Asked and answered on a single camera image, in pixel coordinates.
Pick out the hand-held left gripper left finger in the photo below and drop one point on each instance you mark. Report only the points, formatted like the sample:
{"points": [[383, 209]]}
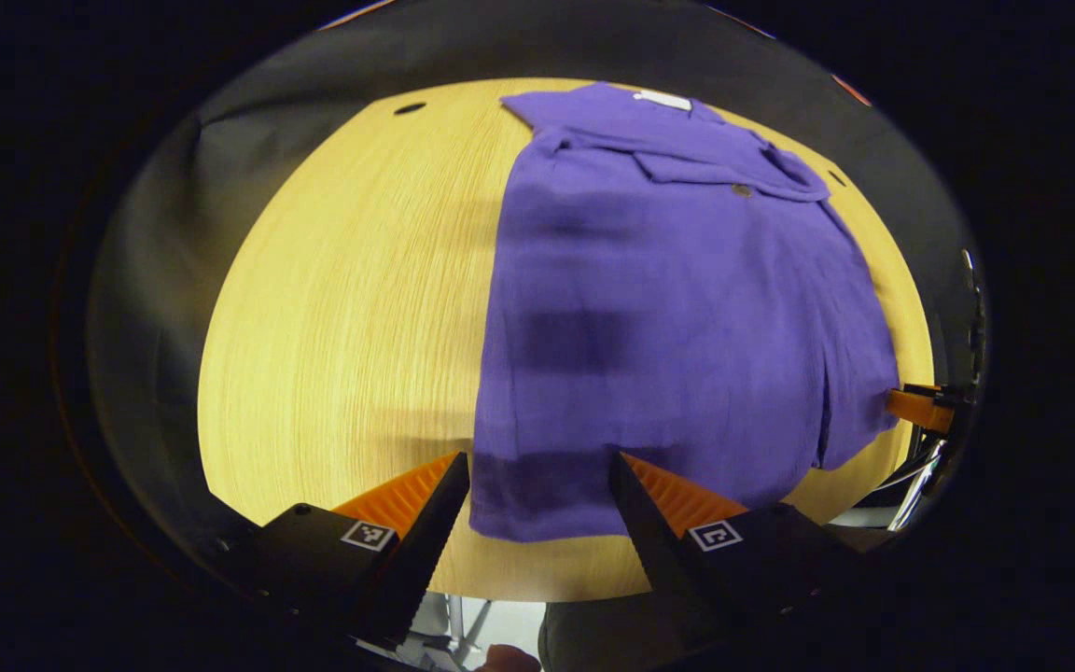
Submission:
{"points": [[430, 541]]}

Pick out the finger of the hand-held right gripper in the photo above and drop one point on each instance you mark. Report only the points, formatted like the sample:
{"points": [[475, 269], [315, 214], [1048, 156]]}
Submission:
{"points": [[920, 411]]}

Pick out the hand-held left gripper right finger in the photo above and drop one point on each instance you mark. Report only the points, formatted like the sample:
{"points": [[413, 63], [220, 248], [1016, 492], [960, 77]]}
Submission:
{"points": [[654, 551]]}

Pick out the purple shirt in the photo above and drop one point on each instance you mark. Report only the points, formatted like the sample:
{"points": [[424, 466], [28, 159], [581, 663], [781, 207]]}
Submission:
{"points": [[668, 327]]}

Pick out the metal table leg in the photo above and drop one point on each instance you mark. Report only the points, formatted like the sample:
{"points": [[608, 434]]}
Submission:
{"points": [[455, 621]]}

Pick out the person's dark trousers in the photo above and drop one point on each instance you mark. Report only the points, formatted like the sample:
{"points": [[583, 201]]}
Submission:
{"points": [[593, 639]]}

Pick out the black backdrop cloth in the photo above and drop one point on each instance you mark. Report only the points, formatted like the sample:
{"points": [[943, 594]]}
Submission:
{"points": [[155, 280]]}

